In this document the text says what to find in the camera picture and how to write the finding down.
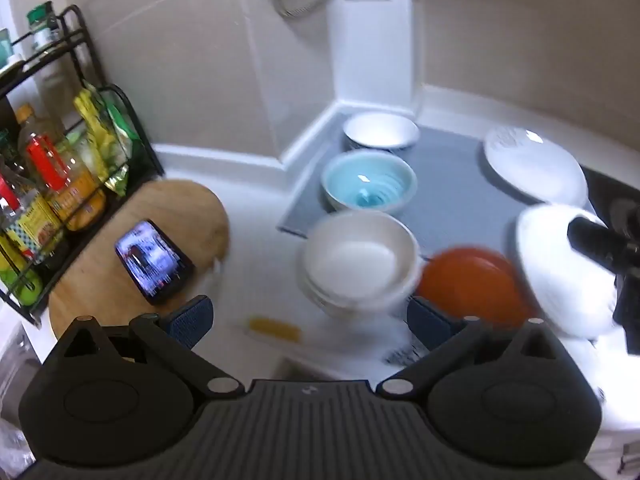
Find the black smartphone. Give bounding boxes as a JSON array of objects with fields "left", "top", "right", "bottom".
[{"left": 114, "top": 219, "right": 196, "bottom": 306}]

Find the black wire spice rack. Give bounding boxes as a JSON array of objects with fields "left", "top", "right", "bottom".
[{"left": 0, "top": 4, "right": 166, "bottom": 330}]

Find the white bowl with blue pattern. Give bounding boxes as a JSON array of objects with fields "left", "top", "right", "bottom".
[{"left": 342, "top": 111, "right": 420, "bottom": 151}]

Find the large white bowl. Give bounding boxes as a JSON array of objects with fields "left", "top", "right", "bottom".
[{"left": 301, "top": 210, "right": 421, "bottom": 306}]

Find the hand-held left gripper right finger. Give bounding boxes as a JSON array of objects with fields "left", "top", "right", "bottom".
[{"left": 375, "top": 296, "right": 567, "bottom": 401}]

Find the yellow label bottle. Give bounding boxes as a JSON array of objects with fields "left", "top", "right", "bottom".
[{"left": 0, "top": 172, "right": 68, "bottom": 261}]

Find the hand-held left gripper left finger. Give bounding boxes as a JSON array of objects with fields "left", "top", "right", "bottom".
[{"left": 60, "top": 296, "right": 246, "bottom": 401}]

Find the orange plate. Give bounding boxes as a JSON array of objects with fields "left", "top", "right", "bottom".
[{"left": 417, "top": 246, "right": 538, "bottom": 330}]

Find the white oval plate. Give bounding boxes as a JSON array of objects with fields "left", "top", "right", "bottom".
[{"left": 483, "top": 123, "right": 589, "bottom": 207}]

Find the green snack packet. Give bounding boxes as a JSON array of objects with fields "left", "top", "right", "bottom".
[{"left": 102, "top": 91, "right": 135, "bottom": 197}]

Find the grey drying mat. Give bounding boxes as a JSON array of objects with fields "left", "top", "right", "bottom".
[{"left": 276, "top": 112, "right": 543, "bottom": 261}]

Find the black stove top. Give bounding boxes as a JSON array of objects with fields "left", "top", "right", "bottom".
[{"left": 581, "top": 166, "right": 640, "bottom": 233}]

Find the green cap seasoning jar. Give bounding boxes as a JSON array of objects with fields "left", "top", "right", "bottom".
[{"left": 26, "top": 1, "right": 66, "bottom": 52}]

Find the green bottle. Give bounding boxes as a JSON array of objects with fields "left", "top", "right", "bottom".
[{"left": 0, "top": 240, "right": 45, "bottom": 308}]

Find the yellow sponge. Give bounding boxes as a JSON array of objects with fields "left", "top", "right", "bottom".
[{"left": 248, "top": 316, "right": 302, "bottom": 345}]

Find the yellow snack packet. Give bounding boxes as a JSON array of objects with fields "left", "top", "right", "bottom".
[{"left": 73, "top": 85, "right": 121, "bottom": 186}]

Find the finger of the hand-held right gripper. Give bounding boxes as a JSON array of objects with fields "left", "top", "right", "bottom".
[{"left": 566, "top": 214, "right": 640, "bottom": 276}]

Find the light blue bowl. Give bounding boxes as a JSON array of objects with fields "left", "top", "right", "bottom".
[{"left": 321, "top": 151, "right": 418, "bottom": 214}]

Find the red label bottle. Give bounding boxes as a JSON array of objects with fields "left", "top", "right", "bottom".
[{"left": 25, "top": 132, "right": 76, "bottom": 192}]

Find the wooden cutting board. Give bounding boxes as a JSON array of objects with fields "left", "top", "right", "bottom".
[{"left": 48, "top": 179, "right": 231, "bottom": 341}]

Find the yellow cap oil bottle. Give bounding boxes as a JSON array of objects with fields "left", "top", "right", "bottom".
[{"left": 14, "top": 104, "right": 63, "bottom": 161}]

